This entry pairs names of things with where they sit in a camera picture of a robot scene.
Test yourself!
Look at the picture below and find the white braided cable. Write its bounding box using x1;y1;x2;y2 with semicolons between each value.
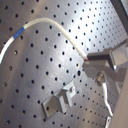
0;17;90;65

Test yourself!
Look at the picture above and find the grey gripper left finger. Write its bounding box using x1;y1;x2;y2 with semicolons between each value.
81;62;128;98

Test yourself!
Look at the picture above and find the grey metal cable clip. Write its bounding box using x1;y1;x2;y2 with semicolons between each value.
42;81;76;118

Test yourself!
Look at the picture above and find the white cable behind gripper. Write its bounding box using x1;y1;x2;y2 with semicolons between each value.
101;81;115;117

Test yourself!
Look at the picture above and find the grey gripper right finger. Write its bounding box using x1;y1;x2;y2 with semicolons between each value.
88;45;128;70

